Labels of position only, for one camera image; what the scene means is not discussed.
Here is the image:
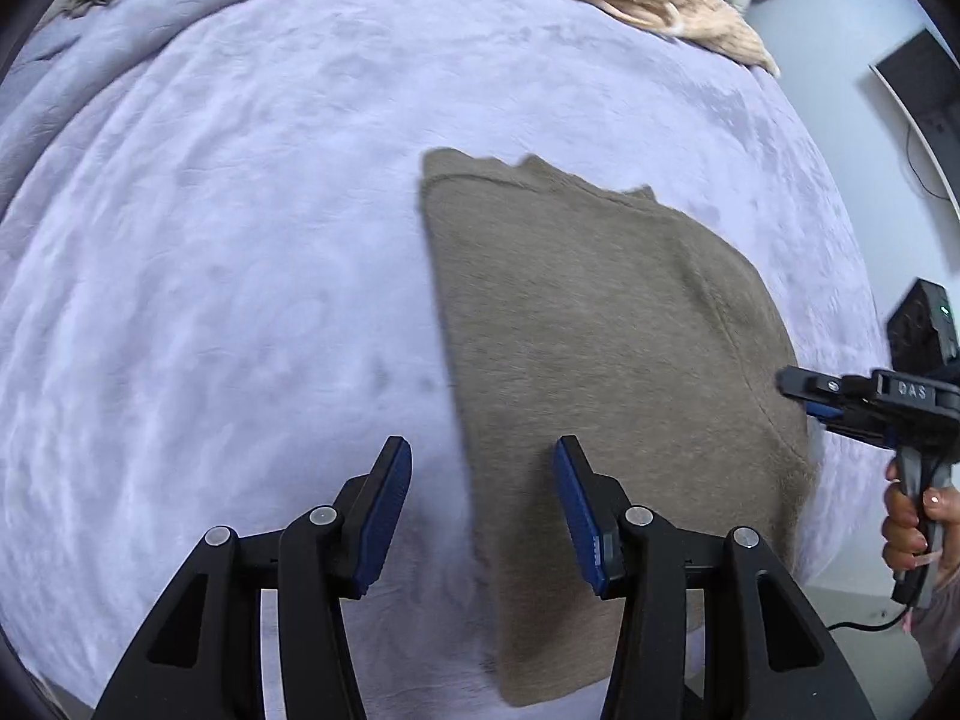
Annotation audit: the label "wall mounted monitor screen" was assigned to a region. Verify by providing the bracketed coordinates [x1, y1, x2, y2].
[871, 29, 958, 211]

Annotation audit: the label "right hand painted nails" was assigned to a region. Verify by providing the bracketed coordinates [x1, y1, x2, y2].
[882, 463, 960, 585]

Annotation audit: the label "black monitor cable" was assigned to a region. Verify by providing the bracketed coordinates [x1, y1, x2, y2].
[903, 122, 955, 205]

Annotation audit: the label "black gripper power cable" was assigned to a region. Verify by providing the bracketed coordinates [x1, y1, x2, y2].
[823, 601, 913, 636]

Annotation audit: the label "olive brown knit sweater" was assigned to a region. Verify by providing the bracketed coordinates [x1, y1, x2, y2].
[420, 149, 817, 707]

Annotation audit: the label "pink fuzzy right sleeve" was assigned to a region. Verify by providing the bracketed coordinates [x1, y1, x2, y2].
[903, 561, 960, 684]

